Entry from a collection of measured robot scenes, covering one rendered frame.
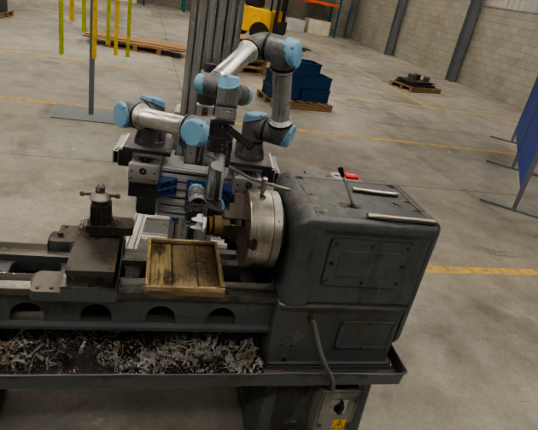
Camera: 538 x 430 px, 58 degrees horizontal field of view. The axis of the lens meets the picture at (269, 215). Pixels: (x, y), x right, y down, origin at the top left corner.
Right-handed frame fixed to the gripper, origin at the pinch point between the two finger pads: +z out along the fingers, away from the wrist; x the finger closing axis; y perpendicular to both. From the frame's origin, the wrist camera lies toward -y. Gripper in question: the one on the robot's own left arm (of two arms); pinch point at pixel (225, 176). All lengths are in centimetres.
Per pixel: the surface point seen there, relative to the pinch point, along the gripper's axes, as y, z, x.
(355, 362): -67, 77, -4
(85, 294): 45, 45, 6
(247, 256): -11.2, 29.2, 2.7
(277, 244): -21.6, 23.3, 4.7
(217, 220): -0.1, 18.6, -7.9
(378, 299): -68, 44, 4
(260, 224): -14.3, 16.3, 4.0
